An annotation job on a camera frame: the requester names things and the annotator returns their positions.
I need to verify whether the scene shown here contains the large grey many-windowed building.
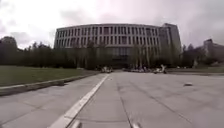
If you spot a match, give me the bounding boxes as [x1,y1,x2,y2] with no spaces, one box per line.
[53,22,183,68]

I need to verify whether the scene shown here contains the grass strip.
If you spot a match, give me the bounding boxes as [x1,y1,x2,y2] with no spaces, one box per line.
[166,66,224,75]

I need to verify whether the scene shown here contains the robot's own part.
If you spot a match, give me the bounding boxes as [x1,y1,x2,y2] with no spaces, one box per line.
[71,120,83,128]
[131,122,141,128]

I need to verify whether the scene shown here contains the stone kerb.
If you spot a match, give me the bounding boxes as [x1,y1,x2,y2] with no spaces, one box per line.
[0,72,101,98]

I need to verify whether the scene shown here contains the grass lawn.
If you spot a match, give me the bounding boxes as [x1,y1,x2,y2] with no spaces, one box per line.
[0,64,99,88]

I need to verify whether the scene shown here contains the vehicle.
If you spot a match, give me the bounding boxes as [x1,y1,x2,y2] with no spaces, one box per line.
[100,65,114,74]
[153,64,168,75]

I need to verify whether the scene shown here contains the row of trees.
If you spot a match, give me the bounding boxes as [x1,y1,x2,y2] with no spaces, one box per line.
[0,35,224,70]

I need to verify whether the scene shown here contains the grey stone slab plaza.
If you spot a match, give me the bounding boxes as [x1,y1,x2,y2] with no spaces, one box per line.
[0,70,224,128]

